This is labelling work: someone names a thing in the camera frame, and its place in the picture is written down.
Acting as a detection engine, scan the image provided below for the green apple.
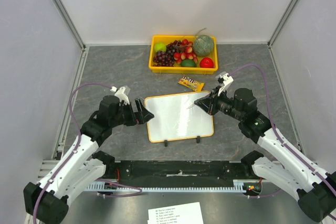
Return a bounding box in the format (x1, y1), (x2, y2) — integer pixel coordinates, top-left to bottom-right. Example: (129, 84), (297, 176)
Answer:
(154, 42), (166, 52)

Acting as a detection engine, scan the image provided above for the yellow plastic tray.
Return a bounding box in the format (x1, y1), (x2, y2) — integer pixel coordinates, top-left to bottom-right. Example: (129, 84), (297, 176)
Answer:
(148, 35), (218, 74)

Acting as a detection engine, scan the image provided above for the yellow framed whiteboard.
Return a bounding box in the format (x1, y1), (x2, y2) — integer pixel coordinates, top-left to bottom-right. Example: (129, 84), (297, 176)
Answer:
(144, 91), (214, 143)

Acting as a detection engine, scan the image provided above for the dark purple grape bunch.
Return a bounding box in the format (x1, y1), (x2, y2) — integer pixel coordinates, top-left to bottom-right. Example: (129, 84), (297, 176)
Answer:
(152, 41), (175, 67)

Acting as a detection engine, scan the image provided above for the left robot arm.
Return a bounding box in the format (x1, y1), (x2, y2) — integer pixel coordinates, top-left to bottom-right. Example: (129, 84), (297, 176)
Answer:
(23, 95), (154, 223)

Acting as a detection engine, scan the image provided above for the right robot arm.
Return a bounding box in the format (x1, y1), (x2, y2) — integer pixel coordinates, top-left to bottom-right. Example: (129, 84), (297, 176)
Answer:
(194, 86), (335, 222)

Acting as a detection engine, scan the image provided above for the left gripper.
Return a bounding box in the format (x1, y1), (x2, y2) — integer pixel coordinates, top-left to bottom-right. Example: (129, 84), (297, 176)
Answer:
(110, 98), (153, 127)

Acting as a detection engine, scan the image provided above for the green netted melon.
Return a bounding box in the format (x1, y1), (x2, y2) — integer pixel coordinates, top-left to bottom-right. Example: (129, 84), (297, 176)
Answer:
(193, 28), (215, 57)

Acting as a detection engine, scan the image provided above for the yellow candy packet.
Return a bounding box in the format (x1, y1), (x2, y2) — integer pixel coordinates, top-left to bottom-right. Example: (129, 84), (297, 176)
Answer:
(178, 75), (205, 92)

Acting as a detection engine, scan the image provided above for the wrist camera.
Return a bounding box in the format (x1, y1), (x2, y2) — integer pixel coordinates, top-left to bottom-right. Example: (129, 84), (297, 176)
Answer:
(110, 86), (131, 105)
(216, 71), (234, 96)

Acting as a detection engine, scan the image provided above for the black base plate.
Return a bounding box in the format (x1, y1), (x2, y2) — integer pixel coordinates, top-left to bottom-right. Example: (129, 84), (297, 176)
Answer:
(103, 161), (259, 188)

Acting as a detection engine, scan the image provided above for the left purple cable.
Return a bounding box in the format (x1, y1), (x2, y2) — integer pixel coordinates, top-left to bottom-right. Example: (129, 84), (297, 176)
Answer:
(31, 82), (144, 224)

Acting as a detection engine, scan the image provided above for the red grape bunch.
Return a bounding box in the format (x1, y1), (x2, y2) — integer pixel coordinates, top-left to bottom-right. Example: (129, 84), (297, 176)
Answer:
(172, 39), (198, 66)

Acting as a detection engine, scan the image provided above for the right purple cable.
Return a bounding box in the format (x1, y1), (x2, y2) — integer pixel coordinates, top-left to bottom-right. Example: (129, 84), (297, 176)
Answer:
(229, 63), (336, 221)

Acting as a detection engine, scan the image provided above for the grey slotted cable duct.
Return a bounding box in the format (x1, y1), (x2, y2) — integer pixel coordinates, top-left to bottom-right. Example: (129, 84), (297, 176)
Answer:
(84, 181), (256, 193)

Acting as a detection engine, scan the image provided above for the red tomato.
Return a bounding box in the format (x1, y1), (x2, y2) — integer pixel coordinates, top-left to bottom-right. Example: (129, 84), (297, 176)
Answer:
(199, 57), (214, 68)

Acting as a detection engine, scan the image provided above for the purple cable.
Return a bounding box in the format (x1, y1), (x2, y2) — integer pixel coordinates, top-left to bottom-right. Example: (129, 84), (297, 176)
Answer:
(31, 82), (144, 224)
(229, 63), (336, 221)

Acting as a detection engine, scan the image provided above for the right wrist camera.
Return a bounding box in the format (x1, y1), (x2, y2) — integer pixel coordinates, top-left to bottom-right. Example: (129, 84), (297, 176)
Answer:
(216, 71), (234, 96)

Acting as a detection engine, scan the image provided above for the green avocado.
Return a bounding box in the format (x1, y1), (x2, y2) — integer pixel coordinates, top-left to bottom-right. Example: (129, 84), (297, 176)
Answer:
(180, 59), (197, 68)

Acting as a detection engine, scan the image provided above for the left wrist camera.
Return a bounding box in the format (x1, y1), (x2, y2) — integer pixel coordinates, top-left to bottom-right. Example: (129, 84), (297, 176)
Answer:
(110, 86), (131, 105)

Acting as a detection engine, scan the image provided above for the white printed paper sheet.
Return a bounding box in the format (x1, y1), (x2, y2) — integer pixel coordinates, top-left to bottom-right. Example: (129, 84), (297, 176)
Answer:
(148, 202), (204, 224)

